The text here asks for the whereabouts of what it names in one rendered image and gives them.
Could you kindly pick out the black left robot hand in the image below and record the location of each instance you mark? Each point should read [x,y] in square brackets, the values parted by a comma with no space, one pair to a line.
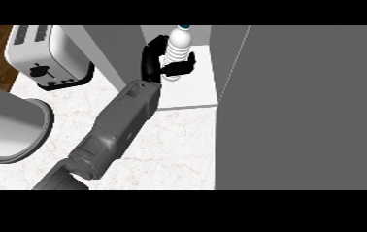
[153,59]

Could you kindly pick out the clear plastic water bottle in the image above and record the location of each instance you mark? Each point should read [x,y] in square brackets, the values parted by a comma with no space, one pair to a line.
[181,41]

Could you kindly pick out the grey round container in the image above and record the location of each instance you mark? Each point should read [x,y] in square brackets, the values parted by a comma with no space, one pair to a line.
[21,129]

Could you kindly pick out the white and black toaster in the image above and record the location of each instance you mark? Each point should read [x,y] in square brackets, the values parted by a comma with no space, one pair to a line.
[45,56]

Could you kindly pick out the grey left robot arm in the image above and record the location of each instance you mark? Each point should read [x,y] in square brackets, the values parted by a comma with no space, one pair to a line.
[126,113]

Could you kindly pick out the grey cabinet door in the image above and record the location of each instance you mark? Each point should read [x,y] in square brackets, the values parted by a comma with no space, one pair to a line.
[297,113]

